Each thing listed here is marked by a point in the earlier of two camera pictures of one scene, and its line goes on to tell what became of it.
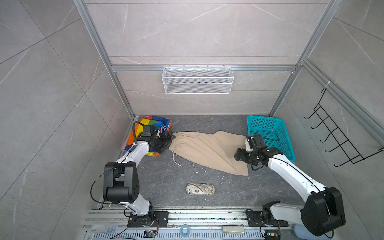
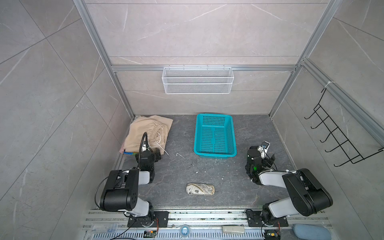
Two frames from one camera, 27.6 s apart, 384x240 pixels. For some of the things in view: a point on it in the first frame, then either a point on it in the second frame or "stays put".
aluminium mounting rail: (210, 224) stays put
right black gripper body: (248, 156) -> (247, 168)
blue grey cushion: (302, 233) stays put
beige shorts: (216, 149) -> (157, 129)
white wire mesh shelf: (197, 80) stays put
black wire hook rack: (340, 139) stays put
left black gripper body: (161, 141) -> (153, 157)
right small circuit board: (272, 234) stays put
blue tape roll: (185, 230) stays put
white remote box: (233, 229) stays put
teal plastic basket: (274, 133) -> (214, 136)
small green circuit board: (149, 234) stays put
